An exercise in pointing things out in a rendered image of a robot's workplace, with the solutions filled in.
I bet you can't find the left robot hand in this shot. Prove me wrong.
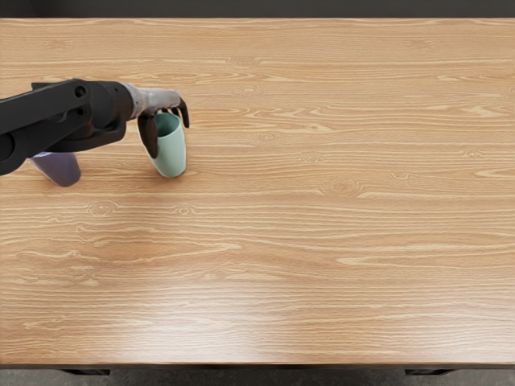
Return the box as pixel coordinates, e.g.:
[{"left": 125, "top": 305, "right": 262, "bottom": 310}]
[{"left": 126, "top": 83, "right": 191, "bottom": 158}]

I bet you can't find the mint green cup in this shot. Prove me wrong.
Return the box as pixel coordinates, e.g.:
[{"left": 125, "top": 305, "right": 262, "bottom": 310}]
[{"left": 138, "top": 112, "right": 187, "bottom": 179}]

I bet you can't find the lavender purple cup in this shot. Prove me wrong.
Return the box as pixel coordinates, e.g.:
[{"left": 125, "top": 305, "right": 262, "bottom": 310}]
[{"left": 28, "top": 150, "right": 81, "bottom": 187}]

